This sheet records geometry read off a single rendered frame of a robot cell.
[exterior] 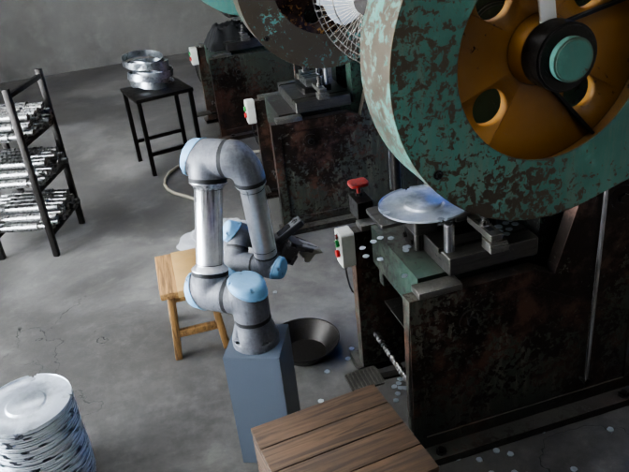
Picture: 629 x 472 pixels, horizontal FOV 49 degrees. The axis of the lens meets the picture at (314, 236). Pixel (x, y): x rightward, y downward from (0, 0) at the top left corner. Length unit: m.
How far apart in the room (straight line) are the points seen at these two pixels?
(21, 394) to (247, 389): 0.75
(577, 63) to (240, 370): 1.31
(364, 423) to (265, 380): 0.36
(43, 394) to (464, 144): 1.57
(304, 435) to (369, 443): 0.19
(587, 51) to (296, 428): 1.25
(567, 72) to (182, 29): 7.21
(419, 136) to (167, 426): 1.57
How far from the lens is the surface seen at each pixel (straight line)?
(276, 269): 2.20
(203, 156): 2.06
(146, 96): 4.78
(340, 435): 2.01
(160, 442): 2.64
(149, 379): 2.93
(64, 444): 2.42
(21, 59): 8.62
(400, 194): 2.30
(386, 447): 1.97
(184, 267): 2.96
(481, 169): 1.68
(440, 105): 1.58
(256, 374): 2.20
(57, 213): 4.09
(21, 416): 2.41
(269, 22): 3.27
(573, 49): 1.64
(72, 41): 8.55
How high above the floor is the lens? 1.75
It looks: 28 degrees down
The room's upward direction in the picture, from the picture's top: 6 degrees counter-clockwise
